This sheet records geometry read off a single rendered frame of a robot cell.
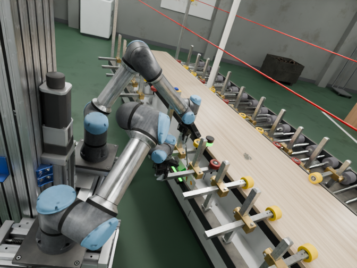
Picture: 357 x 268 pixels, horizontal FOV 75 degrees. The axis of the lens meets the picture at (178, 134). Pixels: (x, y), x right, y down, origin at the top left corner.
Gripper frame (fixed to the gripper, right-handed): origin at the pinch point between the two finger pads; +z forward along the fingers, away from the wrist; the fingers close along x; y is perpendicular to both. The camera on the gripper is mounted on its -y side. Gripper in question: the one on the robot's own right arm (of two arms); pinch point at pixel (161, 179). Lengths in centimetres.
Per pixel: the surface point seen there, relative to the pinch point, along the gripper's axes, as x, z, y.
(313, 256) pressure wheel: 78, -14, -48
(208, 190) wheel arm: 26.0, -13.4, -16.7
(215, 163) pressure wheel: 0.7, -8.0, -41.1
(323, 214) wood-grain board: 60, -8, -91
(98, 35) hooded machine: -629, 75, -77
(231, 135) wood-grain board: -30, -7, -80
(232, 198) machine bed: 23, 6, -47
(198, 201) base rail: 15.0, 12.6, -25.2
